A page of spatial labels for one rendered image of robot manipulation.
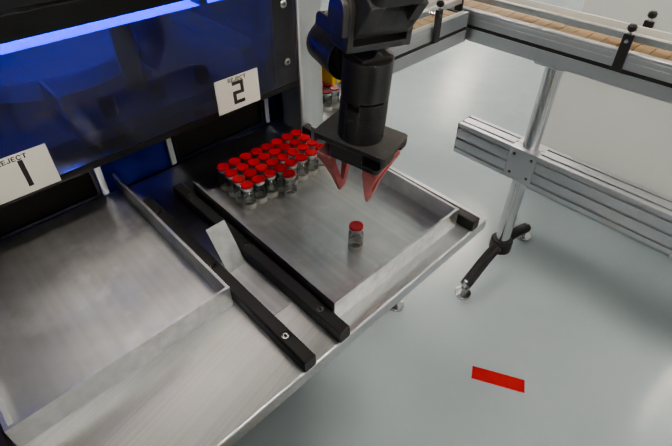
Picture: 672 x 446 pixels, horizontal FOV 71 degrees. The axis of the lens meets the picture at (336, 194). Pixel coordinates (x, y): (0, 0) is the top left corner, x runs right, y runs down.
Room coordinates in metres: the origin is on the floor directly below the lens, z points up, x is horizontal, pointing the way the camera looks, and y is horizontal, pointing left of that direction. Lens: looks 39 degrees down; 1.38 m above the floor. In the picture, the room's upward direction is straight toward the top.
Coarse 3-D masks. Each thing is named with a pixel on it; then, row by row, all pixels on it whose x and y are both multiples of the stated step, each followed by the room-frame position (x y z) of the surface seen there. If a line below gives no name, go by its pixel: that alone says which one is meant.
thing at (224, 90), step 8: (248, 72) 0.74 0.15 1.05; (256, 72) 0.75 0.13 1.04; (224, 80) 0.71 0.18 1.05; (232, 80) 0.72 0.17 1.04; (248, 80) 0.74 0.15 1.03; (256, 80) 0.75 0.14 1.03; (216, 88) 0.70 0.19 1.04; (224, 88) 0.71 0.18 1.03; (232, 88) 0.72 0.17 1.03; (240, 88) 0.73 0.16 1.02; (248, 88) 0.74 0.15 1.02; (256, 88) 0.75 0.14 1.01; (216, 96) 0.70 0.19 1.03; (224, 96) 0.71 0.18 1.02; (232, 96) 0.72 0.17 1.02; (240, 96) 0.73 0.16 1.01; (248, 96) 0.74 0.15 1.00; (256, 96) 0.75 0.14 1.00; (224, 104) 0.70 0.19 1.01; (232, 104) 0.71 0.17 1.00; (240, 104) 0.72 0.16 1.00; (224, 112) 0.70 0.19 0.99
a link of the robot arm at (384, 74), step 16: (336, 48) 0.52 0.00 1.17; (384, 48) 0.51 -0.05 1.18; (336, 64) 0.52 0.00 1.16; (352, 64) 0.48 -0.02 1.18; (368, 64) 0.47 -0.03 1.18; (384, 64) 0.48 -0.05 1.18; (352, 80) 0.48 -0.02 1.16; (368, 80) 0.47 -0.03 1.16; (384, 80) 0.48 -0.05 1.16; (352, 96) 0.48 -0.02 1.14; (368, 96) 0.47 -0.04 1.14; (384, 96) 0.48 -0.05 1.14
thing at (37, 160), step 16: (0, 160) 0.48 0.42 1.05; (16, 160) 0.49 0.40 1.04; (32, 160) 0.50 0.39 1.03; (48, 160) 0.51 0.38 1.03; (0, 176) 0.48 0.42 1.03; (16, 176) 0.49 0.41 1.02; (32, 176) 0.50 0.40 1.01; (48, 176) 0.51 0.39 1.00; (0, 192) 0.47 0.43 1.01; (16, 192) 0.48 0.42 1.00
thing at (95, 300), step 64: (128, 192) 0.59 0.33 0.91; (0, 256) 0.48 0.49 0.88; (64, 256) 0.48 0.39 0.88; (128, 256) 0.48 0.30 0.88; (192, 256) 0.45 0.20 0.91; (0, 320) 0.37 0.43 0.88; (64, 320) 0.37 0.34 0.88; (128, 320) 0.37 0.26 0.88; (192, 320) 0.35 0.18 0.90; (0, 384) 0.28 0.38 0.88; (64, 384) 0.28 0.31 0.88
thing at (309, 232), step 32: (224, 192) 0.63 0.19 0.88; (320, 192) 0.63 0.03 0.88; (352, 192) 0.63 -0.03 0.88; (384, 192) 0.63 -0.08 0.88; (416, 192) 0.60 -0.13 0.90; (256, 224) 0.55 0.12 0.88; (288, 224) 0.55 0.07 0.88; (320, 224) 0.55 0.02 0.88; (384, 224) 0.55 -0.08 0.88; (416, 224) 0.55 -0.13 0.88; (448, 224) 0.53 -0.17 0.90; (288, 256) 0.48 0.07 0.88; (320, 256) 0.48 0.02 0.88; (352, 256) 0.48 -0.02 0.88; (384, 256) 0.48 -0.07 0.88; (416, 256) 0.48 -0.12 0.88; (320, 288) 0.39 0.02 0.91; (352, 288) 0.39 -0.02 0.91
